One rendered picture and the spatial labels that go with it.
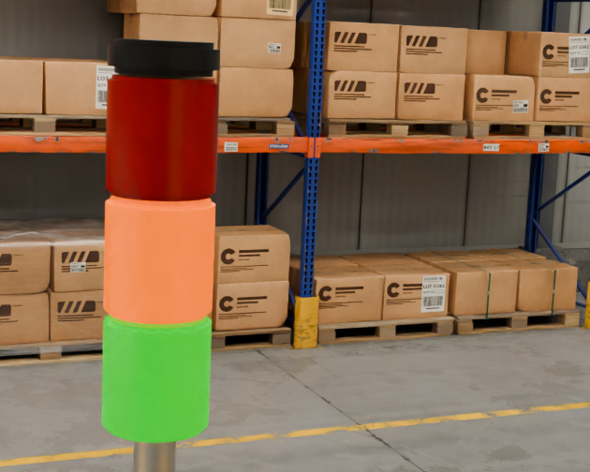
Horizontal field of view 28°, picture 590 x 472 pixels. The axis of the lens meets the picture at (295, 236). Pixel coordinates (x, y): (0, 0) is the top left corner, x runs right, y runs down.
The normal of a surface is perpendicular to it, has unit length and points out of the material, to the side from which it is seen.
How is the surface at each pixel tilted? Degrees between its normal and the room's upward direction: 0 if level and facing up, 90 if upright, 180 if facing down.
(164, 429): 90
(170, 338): 90
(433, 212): 90
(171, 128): 90
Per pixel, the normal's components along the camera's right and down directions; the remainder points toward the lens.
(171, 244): 0.29, 0.18
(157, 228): 0.03, 0.17
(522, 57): -0.92, 0.06
